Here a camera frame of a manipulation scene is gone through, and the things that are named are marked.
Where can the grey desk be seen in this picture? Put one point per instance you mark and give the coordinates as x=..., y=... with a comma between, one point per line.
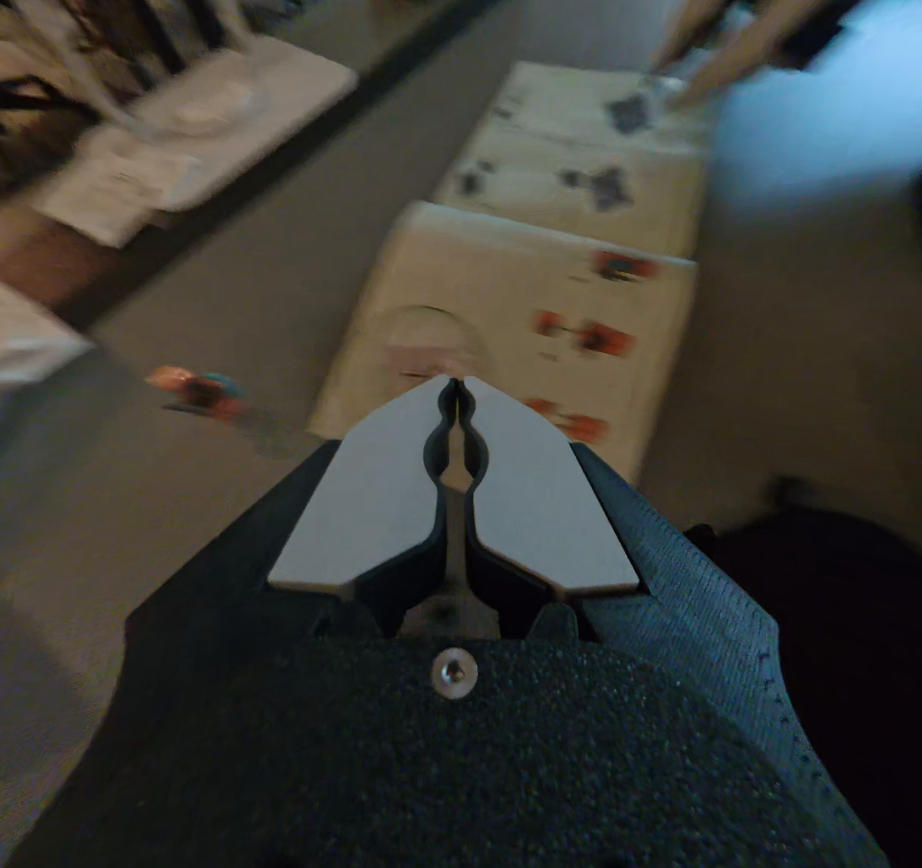
x=756, y=378

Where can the white tray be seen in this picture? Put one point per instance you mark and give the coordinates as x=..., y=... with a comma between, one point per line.
x=238, y=133

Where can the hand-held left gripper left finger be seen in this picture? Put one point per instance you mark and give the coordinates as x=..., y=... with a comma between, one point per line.
x=360, y=508

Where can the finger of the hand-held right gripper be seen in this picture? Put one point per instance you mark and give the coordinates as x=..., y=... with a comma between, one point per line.
x=778, y=18
x=720, y=4

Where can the teal toy pickaxe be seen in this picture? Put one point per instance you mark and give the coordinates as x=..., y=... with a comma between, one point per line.
x=218, y=382

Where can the wooden table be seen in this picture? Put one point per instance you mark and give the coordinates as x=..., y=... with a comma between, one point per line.
x=166, y=11

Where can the open instruction booklet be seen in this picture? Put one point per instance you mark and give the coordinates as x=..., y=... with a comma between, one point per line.
x=540, y=249

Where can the white flat board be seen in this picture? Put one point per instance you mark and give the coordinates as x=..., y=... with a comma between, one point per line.
x=29, y=342

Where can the orange toy brick figure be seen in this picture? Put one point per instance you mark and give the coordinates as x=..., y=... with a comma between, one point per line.
x=191, y=393

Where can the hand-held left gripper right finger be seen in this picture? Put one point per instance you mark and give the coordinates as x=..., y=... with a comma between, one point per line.
x=547, y=522

